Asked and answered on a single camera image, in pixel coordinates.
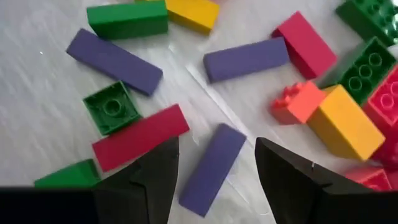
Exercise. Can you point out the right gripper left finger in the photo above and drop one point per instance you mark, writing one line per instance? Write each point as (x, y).
(143, 193)

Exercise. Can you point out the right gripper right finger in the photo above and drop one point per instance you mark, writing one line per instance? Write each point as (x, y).
(298, 193)

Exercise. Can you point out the red block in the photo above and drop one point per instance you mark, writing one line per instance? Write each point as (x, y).
(388, 152)
(385, 99)
(140, 137)
(306, 46)

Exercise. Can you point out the purple block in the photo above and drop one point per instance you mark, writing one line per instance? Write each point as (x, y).
(213, 169)
(113, 60)
(245, 59)

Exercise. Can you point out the small green block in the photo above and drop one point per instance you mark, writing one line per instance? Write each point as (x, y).
(110, 107)

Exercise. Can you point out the yellow block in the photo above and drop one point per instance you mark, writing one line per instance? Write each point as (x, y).
(345, 124)
(192, 14)

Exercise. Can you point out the small orange block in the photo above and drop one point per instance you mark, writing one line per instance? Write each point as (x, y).
(295, 104)

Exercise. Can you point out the white plastic surface sheet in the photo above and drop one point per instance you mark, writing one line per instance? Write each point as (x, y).
(46, 93)

